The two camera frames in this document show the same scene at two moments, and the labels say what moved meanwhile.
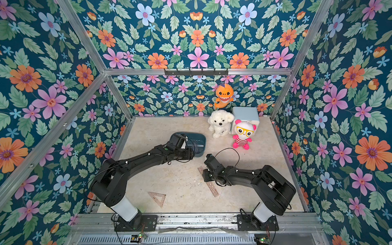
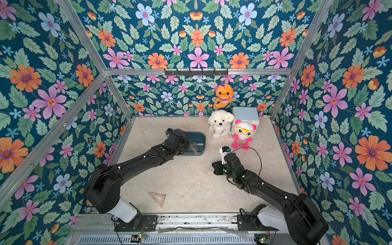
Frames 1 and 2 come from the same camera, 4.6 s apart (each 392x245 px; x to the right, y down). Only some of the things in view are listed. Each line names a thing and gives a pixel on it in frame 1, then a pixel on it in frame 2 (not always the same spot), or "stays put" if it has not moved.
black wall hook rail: x=200 y=72 stays put
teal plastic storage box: x=199 y=140 stays put
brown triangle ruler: x=153 y=194 stays put
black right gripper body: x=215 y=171 → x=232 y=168
